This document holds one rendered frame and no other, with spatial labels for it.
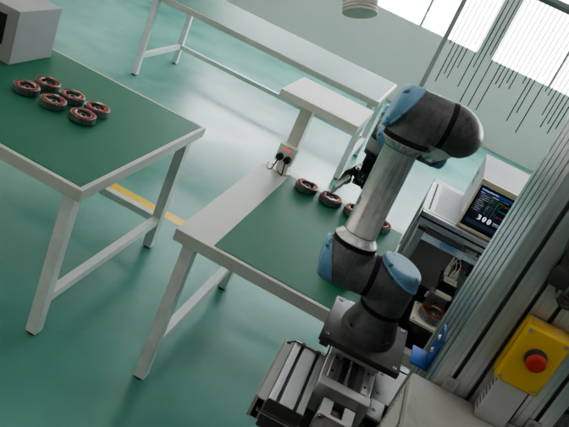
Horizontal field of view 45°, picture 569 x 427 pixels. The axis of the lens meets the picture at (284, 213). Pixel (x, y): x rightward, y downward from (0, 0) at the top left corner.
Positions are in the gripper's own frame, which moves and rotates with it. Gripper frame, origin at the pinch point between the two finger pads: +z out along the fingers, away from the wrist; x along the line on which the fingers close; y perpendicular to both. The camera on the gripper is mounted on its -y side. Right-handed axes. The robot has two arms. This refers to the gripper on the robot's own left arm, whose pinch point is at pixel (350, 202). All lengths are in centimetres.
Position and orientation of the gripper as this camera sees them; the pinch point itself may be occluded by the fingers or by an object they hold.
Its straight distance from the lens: 225.8
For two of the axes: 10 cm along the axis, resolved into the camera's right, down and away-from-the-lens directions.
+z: -3.7, 8.3, 4.2
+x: 8.9, 4.5, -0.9
